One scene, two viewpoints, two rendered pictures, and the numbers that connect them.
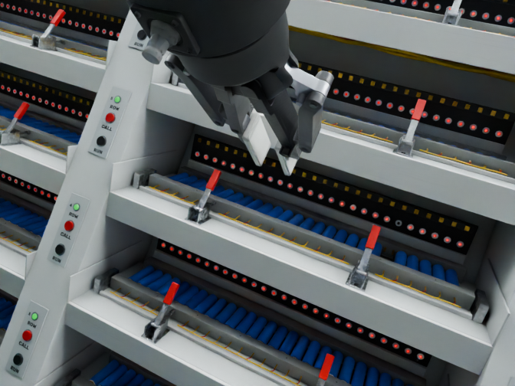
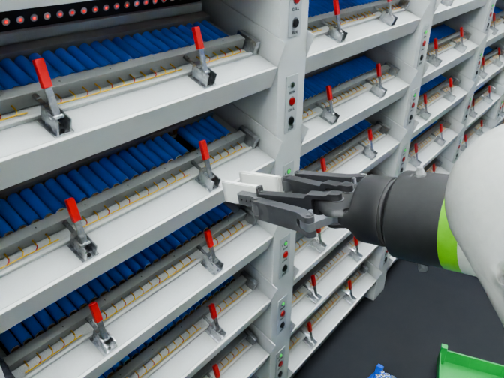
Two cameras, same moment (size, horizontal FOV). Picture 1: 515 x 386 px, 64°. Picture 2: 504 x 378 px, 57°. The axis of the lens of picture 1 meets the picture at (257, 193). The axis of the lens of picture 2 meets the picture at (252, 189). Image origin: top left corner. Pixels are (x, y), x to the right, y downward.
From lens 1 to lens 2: 0.66 m
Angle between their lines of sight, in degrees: 72
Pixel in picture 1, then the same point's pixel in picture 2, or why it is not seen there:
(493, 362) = (277, 166)
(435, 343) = not seen: hidden behind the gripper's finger
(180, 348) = (128, 327)
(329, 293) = (205, 205)
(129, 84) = not seen: outside the picture
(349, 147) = (180, 104)
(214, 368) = (158, 308)
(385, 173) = (204, 106)
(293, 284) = (183, 220)
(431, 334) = not seen: hidden behind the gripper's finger
